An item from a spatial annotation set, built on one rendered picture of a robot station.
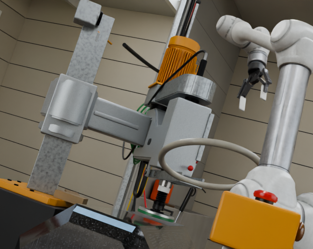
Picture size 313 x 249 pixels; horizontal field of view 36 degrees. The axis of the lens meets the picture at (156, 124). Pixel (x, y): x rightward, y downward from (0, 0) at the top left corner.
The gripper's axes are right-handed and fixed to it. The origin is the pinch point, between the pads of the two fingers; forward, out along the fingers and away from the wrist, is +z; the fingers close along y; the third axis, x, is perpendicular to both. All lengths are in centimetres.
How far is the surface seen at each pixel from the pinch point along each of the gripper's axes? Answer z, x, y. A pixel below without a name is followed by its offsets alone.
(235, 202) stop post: 90, 72, -86
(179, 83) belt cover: -40, 2, 66
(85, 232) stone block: 61, 34, 67
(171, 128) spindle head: -12, -1, 69
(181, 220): -52, -167, 301
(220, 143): 25.5, 12.7, 1.2
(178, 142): 25.8, 24.0, 15.2
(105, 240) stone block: 63, 26, 60
